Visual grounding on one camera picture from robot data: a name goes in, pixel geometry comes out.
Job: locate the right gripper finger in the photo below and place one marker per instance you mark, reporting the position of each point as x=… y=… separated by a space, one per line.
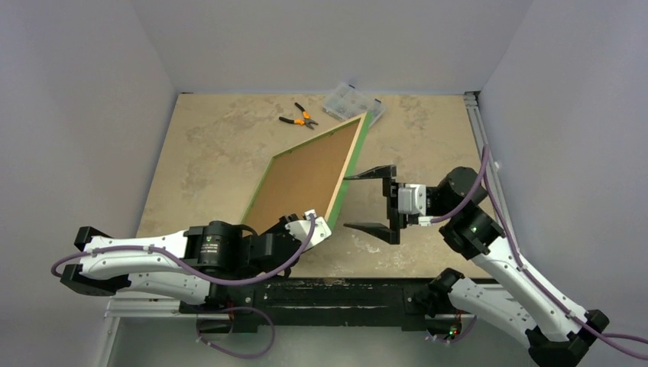
x=383 y=172
x=377 y=230

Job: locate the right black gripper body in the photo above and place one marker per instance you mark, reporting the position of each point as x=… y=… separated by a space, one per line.
x=393 y=203

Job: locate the green wooden picture frame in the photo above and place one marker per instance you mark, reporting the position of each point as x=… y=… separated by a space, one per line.
x=349 y=182

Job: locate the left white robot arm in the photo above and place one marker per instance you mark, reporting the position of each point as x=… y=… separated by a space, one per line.
x=189 y=265

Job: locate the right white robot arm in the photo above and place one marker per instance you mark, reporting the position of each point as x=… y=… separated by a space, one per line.
x=554 y=329

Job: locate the clear plastic organizer box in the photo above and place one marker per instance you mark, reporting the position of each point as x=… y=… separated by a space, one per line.
x=345 y=102

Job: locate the orange black pliers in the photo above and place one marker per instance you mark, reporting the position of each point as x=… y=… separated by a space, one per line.
x=305 y=120

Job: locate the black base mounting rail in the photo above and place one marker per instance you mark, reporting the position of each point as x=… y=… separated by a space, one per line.
x=410 y=304

